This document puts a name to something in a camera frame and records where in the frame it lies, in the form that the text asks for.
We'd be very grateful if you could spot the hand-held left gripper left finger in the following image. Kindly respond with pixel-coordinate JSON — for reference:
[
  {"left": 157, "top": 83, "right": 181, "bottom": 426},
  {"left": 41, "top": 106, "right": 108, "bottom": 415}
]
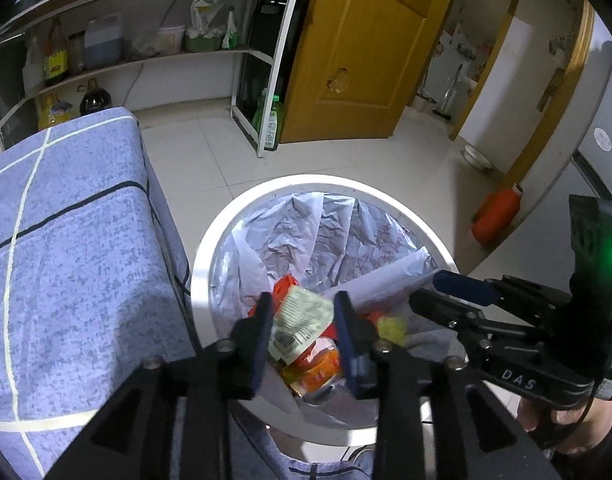
[{"left": 43, "top": 291, "right": 275, "bottom": 480}]

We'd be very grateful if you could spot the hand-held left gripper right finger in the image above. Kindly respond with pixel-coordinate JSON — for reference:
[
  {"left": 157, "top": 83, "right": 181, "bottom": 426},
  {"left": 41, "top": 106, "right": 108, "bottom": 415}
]
[{"left": 333, "top": 290, "right": 561, "bottom": 480}]

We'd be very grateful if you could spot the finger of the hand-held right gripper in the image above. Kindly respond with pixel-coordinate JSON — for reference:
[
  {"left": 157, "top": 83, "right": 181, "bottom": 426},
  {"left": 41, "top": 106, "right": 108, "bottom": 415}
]
[
  {"left": 409, "top": 287, "right": 537, "bottom": 347},
  {"left": 432, "top": 269, "right": 574, "bottom": 322}
]

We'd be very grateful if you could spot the white green snack packet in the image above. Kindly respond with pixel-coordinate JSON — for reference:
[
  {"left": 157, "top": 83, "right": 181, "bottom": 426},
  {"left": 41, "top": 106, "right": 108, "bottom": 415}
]
[{"left": 268, "top": 287, "right": 335, "bottom": 366}]

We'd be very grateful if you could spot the gold snack packet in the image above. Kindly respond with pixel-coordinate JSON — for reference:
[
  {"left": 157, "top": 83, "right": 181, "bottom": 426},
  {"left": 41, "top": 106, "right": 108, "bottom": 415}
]
[{"left": 377, "top": 313, "right": 408, "bottom": 346}]

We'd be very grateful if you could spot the red packet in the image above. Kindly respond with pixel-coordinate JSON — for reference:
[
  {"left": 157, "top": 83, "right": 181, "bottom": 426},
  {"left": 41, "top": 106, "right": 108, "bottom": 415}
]
[{"left": 249, "top": 274, "right": 309, "bottom": 321}]

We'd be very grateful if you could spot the white round trash bin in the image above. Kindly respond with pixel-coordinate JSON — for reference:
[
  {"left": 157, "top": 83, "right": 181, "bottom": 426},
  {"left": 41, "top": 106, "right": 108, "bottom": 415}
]
[{"left": 190, "top": 174, "right": 457, "bottom": 447}]

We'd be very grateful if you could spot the translucent bin liner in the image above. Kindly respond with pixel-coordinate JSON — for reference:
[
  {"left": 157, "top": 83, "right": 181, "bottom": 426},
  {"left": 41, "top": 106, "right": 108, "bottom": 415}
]
[{"left": 206, "top": 191, "right": 435, "bottom": 411}]

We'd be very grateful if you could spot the person's right hand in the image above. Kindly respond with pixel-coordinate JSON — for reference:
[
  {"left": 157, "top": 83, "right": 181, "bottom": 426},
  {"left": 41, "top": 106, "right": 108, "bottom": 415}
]
[{"left": 516, "top": 389, "right": 612, "bottom": 457}]

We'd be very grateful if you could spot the orange snack packet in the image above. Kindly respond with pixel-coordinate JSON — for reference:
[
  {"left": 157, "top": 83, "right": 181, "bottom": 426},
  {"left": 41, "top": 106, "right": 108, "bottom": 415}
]
[{"left": 285, "top": 336, "right": 345, "bottom": 394}]

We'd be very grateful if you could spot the orange thermos bottle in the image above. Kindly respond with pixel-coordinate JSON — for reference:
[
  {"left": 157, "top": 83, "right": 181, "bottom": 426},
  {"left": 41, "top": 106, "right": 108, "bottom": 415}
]
[{"left": 471, "top": 183, "right": 524, "bottom": 247}]

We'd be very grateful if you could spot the white bowl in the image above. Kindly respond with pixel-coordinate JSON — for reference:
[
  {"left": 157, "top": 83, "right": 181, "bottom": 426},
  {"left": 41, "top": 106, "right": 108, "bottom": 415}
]
[{"left": 462, "top": 144, "right": 492, "bottom": 171}]

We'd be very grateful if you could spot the blue denim cloth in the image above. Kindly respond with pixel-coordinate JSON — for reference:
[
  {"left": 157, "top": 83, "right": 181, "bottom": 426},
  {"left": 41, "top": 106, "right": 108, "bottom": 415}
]
[{"left": 231, "top": 410, "right": 381, "bottom": 480}]

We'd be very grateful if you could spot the grey refrigerator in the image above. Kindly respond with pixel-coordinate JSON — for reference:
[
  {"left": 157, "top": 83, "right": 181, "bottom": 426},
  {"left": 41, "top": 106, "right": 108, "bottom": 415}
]
[{"left": 570, "top": 40, "right": 612, "bottom": 202}]

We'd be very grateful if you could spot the mop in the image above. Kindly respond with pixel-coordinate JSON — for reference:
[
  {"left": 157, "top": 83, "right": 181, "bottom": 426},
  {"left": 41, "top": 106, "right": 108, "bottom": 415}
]
[{"left": 434, "top": 64, "right": 467, "bottom": 122}]

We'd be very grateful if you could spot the blue checked tablecloth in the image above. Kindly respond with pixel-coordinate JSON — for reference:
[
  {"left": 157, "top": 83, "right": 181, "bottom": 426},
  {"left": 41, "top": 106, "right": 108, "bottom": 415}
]
[{"left": 0, "top": 106, "right": 197, "bottom": 480}]

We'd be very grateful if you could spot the green plastic bottle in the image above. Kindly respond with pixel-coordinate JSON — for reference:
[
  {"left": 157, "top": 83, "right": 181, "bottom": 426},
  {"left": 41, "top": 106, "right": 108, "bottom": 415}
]
[{"left": 252, "top": 88, "right": 285, "bottom": 153}]

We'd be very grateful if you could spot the yellow wooden door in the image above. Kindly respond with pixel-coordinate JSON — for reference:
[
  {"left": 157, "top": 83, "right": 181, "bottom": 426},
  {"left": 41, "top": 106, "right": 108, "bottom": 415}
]
[{"left": 280, "top": 0, "right": 467, "bottom": 144}]

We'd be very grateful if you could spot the dark oil bottle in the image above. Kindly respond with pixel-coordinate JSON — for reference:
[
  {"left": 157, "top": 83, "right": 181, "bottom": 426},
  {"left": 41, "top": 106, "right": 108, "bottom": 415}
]
[{"left": 79, "top": 78, "right": 112, "bottom": 116}]

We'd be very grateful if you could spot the white metal shelf rack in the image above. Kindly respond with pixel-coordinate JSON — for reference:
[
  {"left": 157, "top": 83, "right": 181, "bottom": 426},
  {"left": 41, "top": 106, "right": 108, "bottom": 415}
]
[{"left": 0, "top": 0, "right": 333, "bottom": 159}]

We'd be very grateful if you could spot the green basket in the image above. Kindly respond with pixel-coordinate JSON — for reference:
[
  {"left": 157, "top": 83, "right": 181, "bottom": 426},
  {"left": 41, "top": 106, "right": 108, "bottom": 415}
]
[{"left": 185, "top": 27, "right": 223, "bottom": 54}]

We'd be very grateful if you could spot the yellow oil bottle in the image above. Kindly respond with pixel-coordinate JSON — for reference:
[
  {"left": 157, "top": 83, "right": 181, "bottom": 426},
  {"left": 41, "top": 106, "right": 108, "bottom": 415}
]
[{"left": 37, "top": 92, "right": 73, "bottom": 132}]

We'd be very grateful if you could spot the white food container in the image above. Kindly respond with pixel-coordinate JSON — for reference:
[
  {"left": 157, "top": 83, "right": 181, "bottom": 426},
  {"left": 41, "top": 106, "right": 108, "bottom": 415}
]
[{"left": 153, "top": 25, "right": 187, "bottom": 57}]

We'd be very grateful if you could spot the white plastic bag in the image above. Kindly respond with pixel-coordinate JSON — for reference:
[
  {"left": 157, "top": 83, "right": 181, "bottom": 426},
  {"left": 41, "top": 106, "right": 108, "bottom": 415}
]
[{"left": 190, "top": 0, "right": 227, "bottom": 41}]

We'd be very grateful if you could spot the translucent jug with dark liquid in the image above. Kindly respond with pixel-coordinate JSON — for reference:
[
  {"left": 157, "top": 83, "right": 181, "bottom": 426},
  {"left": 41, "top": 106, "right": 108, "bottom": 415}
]
[{"left": 84, "top": 12, "right": 125, "bottom": 69}]

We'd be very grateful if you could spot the yellow label bottle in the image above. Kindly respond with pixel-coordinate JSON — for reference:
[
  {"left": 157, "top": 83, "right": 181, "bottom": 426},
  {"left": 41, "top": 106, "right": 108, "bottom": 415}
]
[{"left": 43, "top": 17, "right": 70, "bottom": 87}]

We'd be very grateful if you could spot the white bottle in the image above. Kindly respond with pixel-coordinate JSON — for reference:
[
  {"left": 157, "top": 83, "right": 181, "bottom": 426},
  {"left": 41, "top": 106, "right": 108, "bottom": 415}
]
[{"left": 23, "top": 35, "right": 46, "bottom": 94}]

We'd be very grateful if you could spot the black cable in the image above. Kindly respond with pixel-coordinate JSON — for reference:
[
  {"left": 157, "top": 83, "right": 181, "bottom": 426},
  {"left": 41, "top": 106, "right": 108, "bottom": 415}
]
[{"left": 536, "top": 385, "right": 604, "bottom": 451}]

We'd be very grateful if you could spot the yellow door frame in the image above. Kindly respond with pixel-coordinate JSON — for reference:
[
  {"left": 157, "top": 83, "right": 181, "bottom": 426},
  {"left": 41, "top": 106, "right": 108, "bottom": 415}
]
[{"left": 503, "top": 0, "right": 597, "bottom": 227}]

